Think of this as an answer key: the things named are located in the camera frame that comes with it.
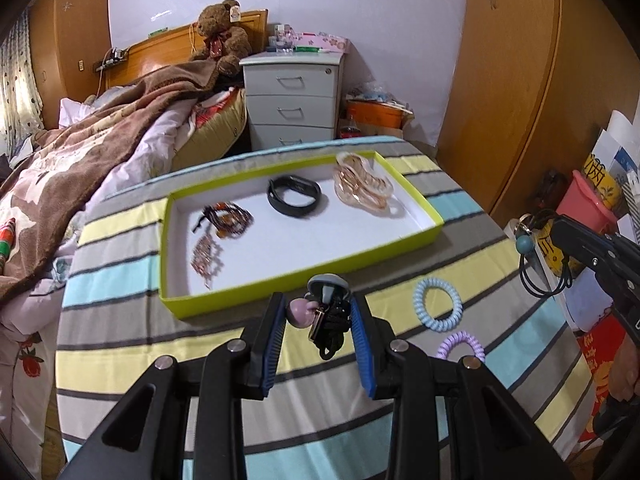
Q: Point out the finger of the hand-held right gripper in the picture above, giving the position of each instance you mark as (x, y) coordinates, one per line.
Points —
(600, 234)
(590, 252)

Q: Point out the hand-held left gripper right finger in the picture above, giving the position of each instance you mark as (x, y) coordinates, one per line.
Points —
(362, 345)

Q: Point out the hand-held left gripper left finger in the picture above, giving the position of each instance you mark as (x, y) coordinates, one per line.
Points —
(272, 345)

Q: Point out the green cardboard box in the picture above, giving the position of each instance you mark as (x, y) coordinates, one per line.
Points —
(225, 300)

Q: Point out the black wrist band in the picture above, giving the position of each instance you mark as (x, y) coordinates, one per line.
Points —
(300, 210)

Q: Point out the large translucent pink hair claw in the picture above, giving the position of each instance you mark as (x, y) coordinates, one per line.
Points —
(350, 190)

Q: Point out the person's right hand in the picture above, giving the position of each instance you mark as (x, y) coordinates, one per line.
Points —
(625, 370)

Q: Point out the pink bucket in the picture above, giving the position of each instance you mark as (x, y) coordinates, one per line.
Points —
(585, 200)

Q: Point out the red bag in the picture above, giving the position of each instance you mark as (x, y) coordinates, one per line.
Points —
(600, 350)

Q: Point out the white paper bag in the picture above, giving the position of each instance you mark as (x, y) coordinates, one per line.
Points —
(617, 135)

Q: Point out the wooden wardrobe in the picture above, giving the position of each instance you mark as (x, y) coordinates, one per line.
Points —
(75, 35)
(510, 85)

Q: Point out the red label bottle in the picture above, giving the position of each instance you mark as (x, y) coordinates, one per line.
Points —
(349, 130)

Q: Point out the olive printed pillow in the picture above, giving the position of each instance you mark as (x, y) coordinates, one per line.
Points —
(210, 135)

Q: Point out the orange basin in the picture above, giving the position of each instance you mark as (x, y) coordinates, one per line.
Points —
(375, 115)

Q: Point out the white nightstand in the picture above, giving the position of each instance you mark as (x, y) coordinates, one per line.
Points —
(290, 105)

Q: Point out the brown blanket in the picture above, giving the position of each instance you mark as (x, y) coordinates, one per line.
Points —
(100, 150)

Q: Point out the pink floral box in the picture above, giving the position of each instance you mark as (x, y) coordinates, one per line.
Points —
(325, 40)

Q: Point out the clear plastic container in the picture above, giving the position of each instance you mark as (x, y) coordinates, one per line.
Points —
(282, 37)

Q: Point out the wooden headboard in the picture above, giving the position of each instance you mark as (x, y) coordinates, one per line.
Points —
(160, 50)

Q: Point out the brown teddy bear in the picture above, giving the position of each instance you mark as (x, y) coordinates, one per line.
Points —
(220, 25)

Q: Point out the power strip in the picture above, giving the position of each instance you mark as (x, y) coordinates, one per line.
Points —
(112, 62)

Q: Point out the dotted curtain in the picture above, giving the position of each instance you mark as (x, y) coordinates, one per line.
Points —
(20, 95)

